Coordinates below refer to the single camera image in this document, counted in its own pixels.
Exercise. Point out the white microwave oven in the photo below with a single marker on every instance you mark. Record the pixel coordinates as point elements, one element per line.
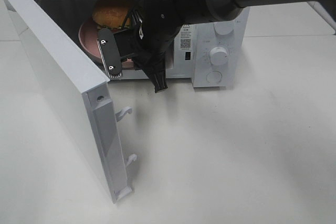
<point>186,57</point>

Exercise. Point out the upper white microwave knob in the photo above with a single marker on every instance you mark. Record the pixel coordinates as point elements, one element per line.
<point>223,28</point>

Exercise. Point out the white microwave knob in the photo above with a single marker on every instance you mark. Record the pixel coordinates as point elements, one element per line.
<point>218,56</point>
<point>223,28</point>

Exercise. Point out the pink round plate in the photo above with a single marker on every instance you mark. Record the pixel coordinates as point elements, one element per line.
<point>88,35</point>

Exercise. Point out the lower white microwave knob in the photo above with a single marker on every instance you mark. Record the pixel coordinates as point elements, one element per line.
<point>218,56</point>

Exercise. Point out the round white door button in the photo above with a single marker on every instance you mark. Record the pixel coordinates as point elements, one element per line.
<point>214,77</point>

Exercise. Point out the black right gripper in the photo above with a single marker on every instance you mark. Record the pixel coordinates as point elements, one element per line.
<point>145,42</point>

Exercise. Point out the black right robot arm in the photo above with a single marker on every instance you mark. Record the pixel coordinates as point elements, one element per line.
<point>209,11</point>

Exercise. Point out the white microwave door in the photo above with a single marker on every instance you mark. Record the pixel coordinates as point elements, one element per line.
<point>77,91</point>

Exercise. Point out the burger with lettuce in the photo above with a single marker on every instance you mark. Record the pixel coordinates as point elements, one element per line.
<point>111,13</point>

